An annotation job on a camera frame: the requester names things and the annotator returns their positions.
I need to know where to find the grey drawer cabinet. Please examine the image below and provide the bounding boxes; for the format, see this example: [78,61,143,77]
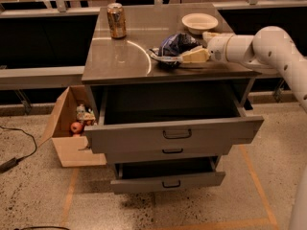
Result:
[82,4,263,194]

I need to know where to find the black power cable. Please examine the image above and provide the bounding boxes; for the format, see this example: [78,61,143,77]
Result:
[0,125,38,174]

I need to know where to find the top grey drawer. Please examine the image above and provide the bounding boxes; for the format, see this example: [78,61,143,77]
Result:
[85,81,263,153]

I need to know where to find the small snack package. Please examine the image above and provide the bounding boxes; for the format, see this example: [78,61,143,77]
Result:
[76,104,96,126]

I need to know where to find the middle grey drawer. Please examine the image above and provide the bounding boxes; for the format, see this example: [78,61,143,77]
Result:
[105,144,233,165]

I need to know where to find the red apple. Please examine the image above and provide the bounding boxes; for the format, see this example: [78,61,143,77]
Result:
[70,122,83,134]

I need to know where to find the gold soda can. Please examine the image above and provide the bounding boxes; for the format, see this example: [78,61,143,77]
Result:
[106,3,127,38]

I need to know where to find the cardboard box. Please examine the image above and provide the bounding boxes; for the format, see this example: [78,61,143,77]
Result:
[38,85,106,167]

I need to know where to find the grey drawer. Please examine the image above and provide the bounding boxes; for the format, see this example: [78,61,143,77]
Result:
[110,156,225,194]
[85,81,263,153]
[105,144,233,165]

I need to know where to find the blue chip bag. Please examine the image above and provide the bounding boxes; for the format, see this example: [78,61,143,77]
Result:
[147,33,203,69]

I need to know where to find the white paper bowl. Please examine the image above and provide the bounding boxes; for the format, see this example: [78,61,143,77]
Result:
[181,13,219,35]

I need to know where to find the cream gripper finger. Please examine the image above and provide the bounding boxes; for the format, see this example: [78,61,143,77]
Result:
[202,32,232,42]
[181,46,209,63]

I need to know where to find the grey metal shelf rail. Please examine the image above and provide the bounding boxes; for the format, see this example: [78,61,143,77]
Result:
[0,66,84,90]

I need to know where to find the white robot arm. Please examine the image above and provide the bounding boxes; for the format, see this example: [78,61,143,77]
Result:
[183,26,307,111]

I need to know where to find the bottom grey drawer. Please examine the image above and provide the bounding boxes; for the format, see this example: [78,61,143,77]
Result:
[110,156,225,194]

